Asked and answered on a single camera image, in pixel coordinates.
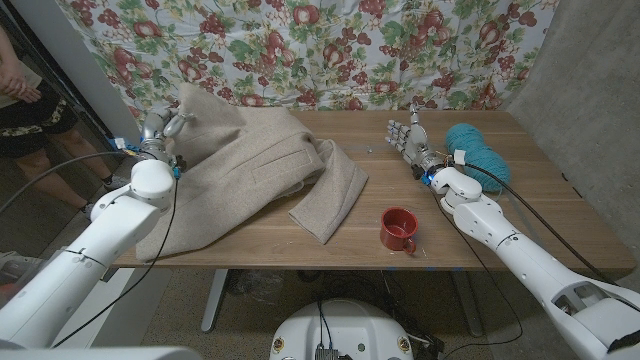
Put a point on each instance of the teal yarn skein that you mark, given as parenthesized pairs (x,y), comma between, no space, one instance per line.
(480,150)

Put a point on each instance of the white table leg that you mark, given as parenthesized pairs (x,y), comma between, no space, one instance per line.
(214,300)
(467,302)

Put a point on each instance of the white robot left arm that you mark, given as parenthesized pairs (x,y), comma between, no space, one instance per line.
(90,250)

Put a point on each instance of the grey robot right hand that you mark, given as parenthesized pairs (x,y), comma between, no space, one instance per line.
(415,145)

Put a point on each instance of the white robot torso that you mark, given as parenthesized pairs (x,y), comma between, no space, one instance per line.
(340,330)

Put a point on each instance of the beige wool coat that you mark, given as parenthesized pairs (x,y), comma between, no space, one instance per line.
(240,170)

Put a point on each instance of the red enamel cup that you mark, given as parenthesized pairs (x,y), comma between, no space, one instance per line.
(397,230)

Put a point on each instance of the floral fruit print backdrop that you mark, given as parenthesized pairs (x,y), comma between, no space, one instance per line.
(350,50)

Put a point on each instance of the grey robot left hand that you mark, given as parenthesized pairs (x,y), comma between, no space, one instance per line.
(156,137)

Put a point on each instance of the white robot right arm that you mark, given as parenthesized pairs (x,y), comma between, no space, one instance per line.
(530,265)

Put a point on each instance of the person in black shorts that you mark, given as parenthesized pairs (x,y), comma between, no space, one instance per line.
(35,125)

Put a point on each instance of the clear plastic bag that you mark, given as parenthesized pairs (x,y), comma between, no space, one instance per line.
(260,285)

